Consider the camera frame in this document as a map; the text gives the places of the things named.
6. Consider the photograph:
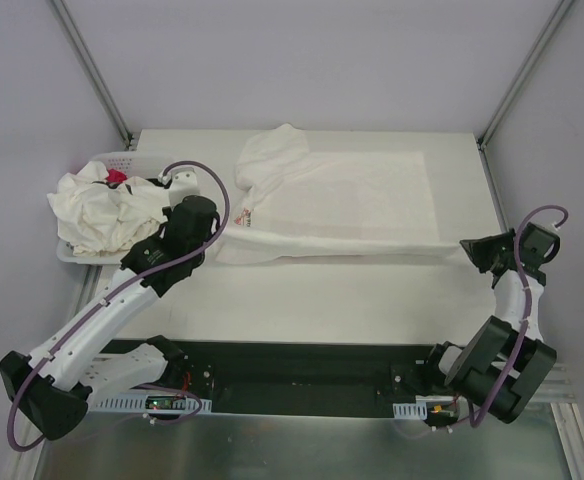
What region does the aluminium frame post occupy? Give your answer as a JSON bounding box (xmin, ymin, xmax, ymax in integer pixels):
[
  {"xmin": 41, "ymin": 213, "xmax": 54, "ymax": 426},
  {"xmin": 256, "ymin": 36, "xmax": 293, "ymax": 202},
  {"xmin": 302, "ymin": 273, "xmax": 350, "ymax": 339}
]
[
  {"xmin": 477, "ymin": 0, "xmax": 578, "ymax": 151},
  {"xmin": 46, "ymin": 0, "xmax": 134, "ymax": 149}
]

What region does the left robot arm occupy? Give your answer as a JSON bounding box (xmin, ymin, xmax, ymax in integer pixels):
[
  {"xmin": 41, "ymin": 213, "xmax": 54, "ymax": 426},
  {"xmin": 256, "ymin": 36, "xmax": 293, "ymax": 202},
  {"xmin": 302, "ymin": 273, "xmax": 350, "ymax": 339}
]
[{"xmin": 0, "ymin": 195, "xmax": 227, "ymax": 451}]

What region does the left white cable duct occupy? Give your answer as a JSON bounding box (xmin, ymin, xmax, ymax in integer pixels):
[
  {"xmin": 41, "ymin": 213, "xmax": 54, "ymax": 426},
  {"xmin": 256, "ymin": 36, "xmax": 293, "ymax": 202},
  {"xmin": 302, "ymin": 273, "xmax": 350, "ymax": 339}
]
[{"xmin": 89, "ymin": 393, "xmax": 212, "ymax": 416}]

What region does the left aluminium frame post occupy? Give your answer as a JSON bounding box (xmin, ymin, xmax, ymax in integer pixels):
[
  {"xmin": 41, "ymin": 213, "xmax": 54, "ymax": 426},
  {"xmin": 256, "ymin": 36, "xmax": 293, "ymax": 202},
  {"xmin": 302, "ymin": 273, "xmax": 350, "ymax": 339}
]
[{"xmin": 46, "ymin": 0, "xmax": 134, "ymax": 149}]

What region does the white t-shirt pile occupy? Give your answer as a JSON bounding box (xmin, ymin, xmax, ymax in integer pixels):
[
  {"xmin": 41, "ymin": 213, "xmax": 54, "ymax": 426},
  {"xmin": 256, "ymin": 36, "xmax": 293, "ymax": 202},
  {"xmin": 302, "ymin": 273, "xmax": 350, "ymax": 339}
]
[{"xmin": 47, "ymin": 160, "xmax": 170, "ymax": 257}]

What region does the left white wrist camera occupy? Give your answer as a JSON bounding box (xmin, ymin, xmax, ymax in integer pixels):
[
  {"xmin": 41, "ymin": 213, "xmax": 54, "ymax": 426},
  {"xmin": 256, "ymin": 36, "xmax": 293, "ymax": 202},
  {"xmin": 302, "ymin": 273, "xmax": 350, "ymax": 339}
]
[{"xmin": 158, "ymin": 167, "xmax": 200, "ymax": 203}]

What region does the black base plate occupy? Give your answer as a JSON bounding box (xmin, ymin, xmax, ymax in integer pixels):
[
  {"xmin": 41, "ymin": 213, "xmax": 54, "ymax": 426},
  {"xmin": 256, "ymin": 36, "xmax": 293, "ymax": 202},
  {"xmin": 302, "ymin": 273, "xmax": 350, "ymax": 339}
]
[{"xmin": 124, "ymin": 339, "xmax": 478, "ymax": 419}]

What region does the white plastic laundry basket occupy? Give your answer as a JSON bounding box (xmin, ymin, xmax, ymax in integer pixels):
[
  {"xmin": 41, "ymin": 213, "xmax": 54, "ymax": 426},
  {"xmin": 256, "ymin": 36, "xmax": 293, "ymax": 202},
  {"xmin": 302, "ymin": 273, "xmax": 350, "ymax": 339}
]
[{"xmin": 56, "ymin": 151, "xmax": 175, "ymax": 266}]

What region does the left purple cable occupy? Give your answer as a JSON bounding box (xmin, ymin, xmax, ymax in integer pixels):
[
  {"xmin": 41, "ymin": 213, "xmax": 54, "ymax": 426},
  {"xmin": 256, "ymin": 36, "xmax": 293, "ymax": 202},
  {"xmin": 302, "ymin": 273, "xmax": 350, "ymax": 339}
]
[{"xmin": 6, "ymin": 160, "xmax": 232, "ymax": 452}]

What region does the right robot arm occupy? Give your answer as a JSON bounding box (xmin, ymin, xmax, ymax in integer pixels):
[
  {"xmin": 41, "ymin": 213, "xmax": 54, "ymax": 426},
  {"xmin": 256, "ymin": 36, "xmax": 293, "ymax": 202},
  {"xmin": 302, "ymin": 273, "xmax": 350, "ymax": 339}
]
[{"xmin": 422, "ymin": 223, "xmax": 560, "ymax": 428}]

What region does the aluminium front rail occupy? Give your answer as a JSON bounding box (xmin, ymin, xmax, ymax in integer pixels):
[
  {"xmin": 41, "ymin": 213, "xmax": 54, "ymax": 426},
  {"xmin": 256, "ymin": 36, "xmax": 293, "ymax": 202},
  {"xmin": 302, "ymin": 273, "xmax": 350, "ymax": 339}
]
[{"xmin": 531, "ymin": 364, "xmax": 576, "ymax": 404}]

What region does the pink t-shirt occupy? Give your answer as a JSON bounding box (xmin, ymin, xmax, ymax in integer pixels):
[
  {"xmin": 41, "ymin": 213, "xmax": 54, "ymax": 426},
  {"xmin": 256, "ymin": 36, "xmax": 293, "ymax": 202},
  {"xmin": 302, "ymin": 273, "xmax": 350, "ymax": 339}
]
[{"xmin": 106, "ymin": 169, "xmax": 127, "ymax": 184}]

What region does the right aluminium frame post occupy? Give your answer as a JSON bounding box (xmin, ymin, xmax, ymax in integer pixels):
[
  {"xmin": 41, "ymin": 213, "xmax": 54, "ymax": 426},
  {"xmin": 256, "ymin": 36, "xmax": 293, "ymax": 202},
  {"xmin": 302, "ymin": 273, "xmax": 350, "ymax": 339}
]
[{"xmin": 477, "ymin": 0, "xmax": 578, "ymax": 151}]

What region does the right white cable duct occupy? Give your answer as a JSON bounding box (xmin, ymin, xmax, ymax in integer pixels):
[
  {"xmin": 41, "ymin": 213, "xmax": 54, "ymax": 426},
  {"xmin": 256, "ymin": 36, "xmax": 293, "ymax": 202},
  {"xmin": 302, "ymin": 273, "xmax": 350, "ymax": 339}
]
[{"xmin": 392, "ymin": 401, "xmax": 428, "ymax": 421}]

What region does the white cable duct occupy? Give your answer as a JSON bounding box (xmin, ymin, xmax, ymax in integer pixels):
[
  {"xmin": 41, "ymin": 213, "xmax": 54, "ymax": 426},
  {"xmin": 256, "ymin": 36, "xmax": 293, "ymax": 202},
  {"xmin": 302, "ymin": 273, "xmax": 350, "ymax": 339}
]
[
  {"xmin": 89, "ymin": 393, "xmax": 212, "ymax": 416},
  {"xmin": 392, "ymin": 401, "xmax": 428, "ymax": 421}
]

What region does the white red-print t-shirt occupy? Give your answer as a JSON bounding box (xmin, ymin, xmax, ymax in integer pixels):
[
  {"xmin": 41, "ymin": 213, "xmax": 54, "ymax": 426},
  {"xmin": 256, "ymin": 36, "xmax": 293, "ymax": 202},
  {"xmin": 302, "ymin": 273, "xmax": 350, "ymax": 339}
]
[{"xmin": 216, "ymin": 124, "xmax": 457, "ymax": 265}]

